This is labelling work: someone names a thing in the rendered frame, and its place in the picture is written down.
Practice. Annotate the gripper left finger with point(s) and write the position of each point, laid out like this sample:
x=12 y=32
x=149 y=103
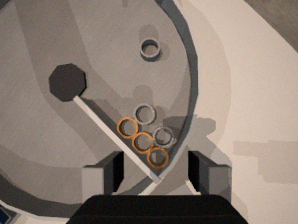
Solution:
x=104 y=177

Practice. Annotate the bronze bushing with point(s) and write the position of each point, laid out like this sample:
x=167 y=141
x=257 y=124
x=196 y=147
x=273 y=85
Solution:
x=120 y=132
x=142 y=151
x=157 y=165

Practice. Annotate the grey metal ring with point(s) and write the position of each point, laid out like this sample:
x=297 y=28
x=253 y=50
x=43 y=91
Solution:
x=149 y=41
x=137 y=108
x=166 y=144

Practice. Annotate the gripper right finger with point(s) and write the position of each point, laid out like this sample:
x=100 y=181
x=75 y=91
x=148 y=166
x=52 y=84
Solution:
x=208 y=177

